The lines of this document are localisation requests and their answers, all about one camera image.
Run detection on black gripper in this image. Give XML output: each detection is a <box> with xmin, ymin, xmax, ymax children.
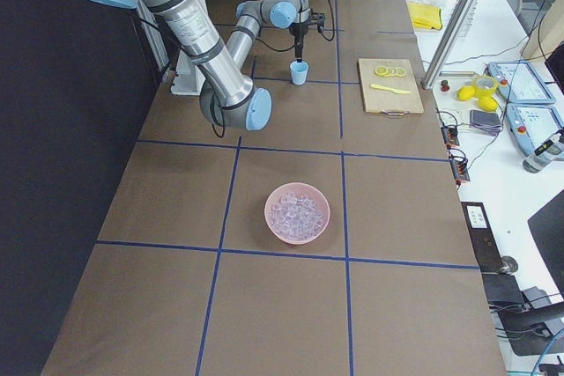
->
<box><xmin>289</xmin><ymin>21</ymin><xmax>309</xmax><ymax>63</ymax></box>

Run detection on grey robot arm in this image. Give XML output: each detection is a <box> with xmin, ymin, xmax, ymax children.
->
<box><xmin>226</xmin><ymin>0</ymin><xmax>314</xmax><ymax>69</ymax></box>
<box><xmin>89</xmin><ymin>0</ymin><xmax>272</xmax><ymax>131</ymax></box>

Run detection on light blue plastic cup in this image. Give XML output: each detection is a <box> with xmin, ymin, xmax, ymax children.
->
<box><xmin>289</xmin><ymin>61</ymin><xmax>309</xmax><ymax>85</ymax></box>

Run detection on spare strawberries on tray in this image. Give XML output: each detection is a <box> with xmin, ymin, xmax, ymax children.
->
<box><xmin>441</xmin><ymin>79</ymin><xmax>450</xmax><ymax>92</ymax></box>

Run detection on pink bowl of ice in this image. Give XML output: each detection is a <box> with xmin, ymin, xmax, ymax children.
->
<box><xmin>263</xmin><ymin>182</ymin><xmax>331</xmax><ymax>245</ymax></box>

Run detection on bamboo cutting board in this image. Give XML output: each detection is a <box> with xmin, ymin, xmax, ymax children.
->
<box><xmin>358</xmin><ymin>58</ymin><xmax>424</xmax><ymax>116</ymax></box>

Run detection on pale yellow plastic knife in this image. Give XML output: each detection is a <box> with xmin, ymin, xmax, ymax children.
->
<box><xmin>370</xmin><ymin>84</ymin><xmax>412</xmax><ymax>95</ymax></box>

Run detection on yellow cloth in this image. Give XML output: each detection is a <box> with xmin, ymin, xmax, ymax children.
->
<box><xmin>407</xmin><ymin>2</ymin><xmax>443</xmax><ymax>31</ymax></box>

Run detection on whole yellow lemon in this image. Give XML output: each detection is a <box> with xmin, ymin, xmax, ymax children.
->
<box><xmin>478</xmin><ymin>96</ymin><xmax>499</xmax><ymax>112</ymax></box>
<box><xmin>456</xmin><ymin>85</ymin><xmax>476</xmax><ymax>101</ymax></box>

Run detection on yellow tape roll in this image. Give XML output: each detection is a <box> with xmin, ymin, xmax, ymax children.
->
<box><xmin>471</xmin><ymin>75</ymin><xmax>498</xmax><ymax>99</ymax></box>

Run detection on dark purple wallet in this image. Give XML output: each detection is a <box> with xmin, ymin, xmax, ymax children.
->
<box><xmin>470</xmin><ymin>109</ymin><xmax>502</xmax><ymax>136</ymax></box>

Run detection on upper teach pendant tablet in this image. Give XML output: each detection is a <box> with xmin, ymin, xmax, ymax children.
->
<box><xmin>486</xmin><ymin>60</ymin><xmax>556</xmax><ymax>105</ymax></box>

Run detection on teach pendant tablet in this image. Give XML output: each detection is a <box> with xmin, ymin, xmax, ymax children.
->
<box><xmin>486</xmin><ymin>60</ymin><xmax>556</xmax><ymax>105</ymax></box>
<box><xmin>506</xmin><ymin>104</ymin><xmax>563</xmax><ymax>155</ymax></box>

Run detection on lower teach pendant tablet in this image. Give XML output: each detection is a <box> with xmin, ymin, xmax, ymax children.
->
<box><xmin>506</xmin><ymin>104</ymin><xmax>563</xmax><ymax>155</ymax></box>

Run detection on black computer monitor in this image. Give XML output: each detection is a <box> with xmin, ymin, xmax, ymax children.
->
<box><xmin>528</xmin><ymin>191</ymin><xmax>564</xmax><ymax>292</ymax></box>

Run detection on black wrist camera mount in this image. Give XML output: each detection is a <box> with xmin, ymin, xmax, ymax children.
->
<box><xmin>308</xmin><ymin>11</ymin><xmax>325</xmax><ymax>34</ymax></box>

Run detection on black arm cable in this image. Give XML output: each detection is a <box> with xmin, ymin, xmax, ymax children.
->
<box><xmin>255</xmin><ymin>0</ymin><xmax>336</xmax><ymax>52</ymax></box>

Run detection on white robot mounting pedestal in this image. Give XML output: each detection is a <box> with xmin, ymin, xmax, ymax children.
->
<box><xmin>171</xmin><ymin>51</ymin><xmax>205</xmax><ymax>96</ymax></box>

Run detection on aluminium frame post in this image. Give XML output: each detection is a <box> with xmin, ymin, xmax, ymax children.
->
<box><xmin>422</xmin><ymin>0</ymin><xmax>477</xmax><ymax>89</ymax></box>

